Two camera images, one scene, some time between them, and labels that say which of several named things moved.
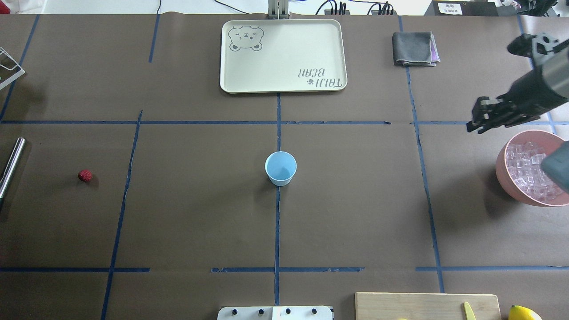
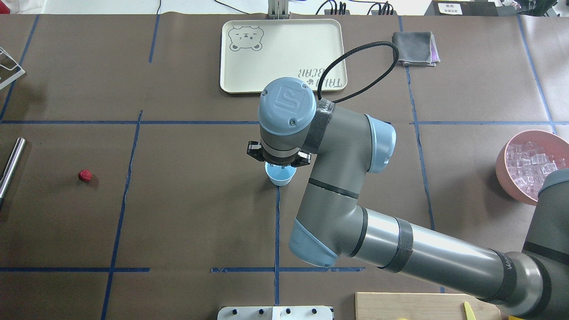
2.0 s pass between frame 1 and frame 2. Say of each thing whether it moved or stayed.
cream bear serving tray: stayed
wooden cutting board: stayed
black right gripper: moved
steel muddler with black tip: stayed
